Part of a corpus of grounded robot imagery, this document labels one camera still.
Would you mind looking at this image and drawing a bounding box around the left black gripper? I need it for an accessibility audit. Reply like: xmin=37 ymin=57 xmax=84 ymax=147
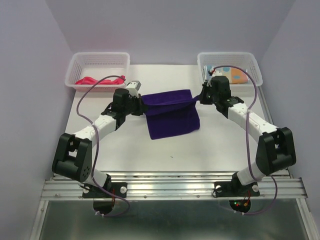
xmin=123 ymin=93 xmax=148 ymax=117

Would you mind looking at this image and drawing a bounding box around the light blue dotted towel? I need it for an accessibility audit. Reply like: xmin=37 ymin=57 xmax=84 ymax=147
xmin=201 ymin=65 xmax=249 ymax=85

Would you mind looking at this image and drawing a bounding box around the purple towel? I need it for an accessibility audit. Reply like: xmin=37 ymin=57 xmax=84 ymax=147
xmin=142 ymin=89 xmax=200 ymax=140

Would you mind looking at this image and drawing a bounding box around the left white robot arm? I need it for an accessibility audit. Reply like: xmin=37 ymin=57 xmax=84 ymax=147
xmin=52 ymin=84 xmax=146 ymax=197

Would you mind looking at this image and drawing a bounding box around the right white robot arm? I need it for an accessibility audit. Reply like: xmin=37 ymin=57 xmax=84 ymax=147
xmin=199 ymin=75 xmax=297 ymax=195

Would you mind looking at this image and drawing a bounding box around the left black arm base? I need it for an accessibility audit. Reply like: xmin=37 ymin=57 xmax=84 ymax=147
xmin=79 ymin=182 xmax=131 ymax=218

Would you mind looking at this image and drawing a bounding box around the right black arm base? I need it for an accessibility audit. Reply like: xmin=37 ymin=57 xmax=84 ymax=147
xmin=212 ymin=181 xmax=261 ymax=214

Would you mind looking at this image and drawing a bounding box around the right white plastic basket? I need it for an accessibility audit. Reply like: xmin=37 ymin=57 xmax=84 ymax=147
xmin=197 ymin=52 xmax=263 ymax=92

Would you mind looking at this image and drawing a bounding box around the white plastic basket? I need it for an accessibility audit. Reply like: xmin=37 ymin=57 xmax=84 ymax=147
xmin=65 ymin=52 xmax=130 ymax=92
xmin=197 ymin=52 xmax=263 ymax=92

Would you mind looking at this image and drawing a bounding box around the left white plastic basket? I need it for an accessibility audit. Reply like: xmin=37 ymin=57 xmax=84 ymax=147
xmin=65 ymin=52 xmax=130 ymax=92

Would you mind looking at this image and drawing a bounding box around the pink towel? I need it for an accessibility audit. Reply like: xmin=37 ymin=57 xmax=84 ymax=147
xmin=75 ymin=75 xmax=126 ymax=85

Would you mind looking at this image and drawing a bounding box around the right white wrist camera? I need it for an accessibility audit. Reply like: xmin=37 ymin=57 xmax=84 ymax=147
xmin=208 ymin=68 xmax=223 ymax=78

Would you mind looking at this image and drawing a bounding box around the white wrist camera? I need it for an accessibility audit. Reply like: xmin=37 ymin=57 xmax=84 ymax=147
xmin=208 ymin=68 xmax=223 ymax=78
xmin=125 ymin=81 xmax=142 ymax=98

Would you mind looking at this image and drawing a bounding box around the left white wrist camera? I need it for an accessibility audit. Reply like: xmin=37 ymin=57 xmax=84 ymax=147
xmin=125 ymin=81 xmax=142 ymax=98

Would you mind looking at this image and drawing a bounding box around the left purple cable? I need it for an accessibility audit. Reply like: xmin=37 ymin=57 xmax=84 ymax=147
xmin=76 ymin=75 xmax=131 ymax=218

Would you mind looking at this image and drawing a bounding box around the aluminium mounting rail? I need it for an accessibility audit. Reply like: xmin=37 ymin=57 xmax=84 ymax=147
xmin=40 ymin=170 xmax=308 ymax=201

